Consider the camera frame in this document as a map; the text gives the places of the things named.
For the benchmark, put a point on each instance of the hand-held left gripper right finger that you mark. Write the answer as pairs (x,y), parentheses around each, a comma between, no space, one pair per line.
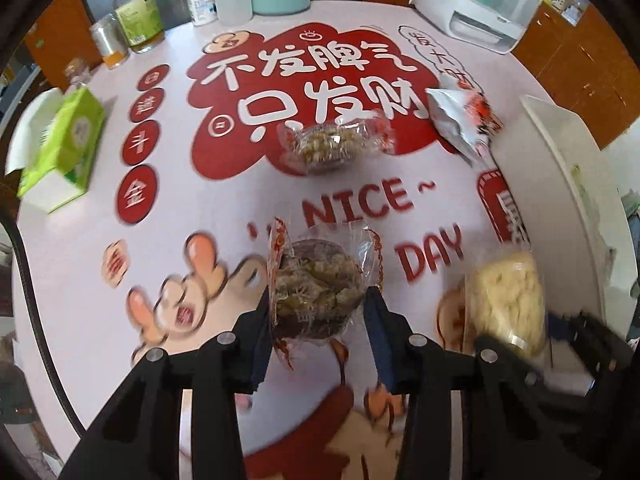
(380,342)

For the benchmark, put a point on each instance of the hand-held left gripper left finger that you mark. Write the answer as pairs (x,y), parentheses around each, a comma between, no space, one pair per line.
(260,360)

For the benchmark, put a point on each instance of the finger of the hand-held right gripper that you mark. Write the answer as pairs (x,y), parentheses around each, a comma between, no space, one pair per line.
(585,335)

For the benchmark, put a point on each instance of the clear packet round nut cake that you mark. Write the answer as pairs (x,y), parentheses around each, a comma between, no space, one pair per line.
(325,145)
(315,285)

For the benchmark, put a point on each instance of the pale yellow puffed snack packet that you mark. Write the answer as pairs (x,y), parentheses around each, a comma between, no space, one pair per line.
(505,300)

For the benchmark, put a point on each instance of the white storage box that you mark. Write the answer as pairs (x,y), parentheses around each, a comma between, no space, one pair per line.
(560,185)

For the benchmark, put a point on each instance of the printed white table cover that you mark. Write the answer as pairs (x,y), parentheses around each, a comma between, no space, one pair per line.
(200,220)

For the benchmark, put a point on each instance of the silver orange print snack packet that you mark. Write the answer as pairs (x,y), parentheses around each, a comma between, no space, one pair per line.
(460,115)

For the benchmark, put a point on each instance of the green tissue box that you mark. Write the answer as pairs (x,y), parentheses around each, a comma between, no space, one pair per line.
(65,145)

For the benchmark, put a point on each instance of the small glass jar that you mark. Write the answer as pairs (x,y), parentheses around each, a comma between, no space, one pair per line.
(76,74)

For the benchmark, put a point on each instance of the white countertop appliance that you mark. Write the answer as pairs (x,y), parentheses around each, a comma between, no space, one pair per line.
(480,10)

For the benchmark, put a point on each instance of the glass jar orange liquid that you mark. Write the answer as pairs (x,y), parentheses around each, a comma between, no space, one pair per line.
(110,40)

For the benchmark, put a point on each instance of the white pill bottle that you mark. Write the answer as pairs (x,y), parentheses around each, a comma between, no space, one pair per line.
(202,2)

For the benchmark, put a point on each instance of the green label glass bottle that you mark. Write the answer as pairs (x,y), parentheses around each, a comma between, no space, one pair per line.
(137,15)

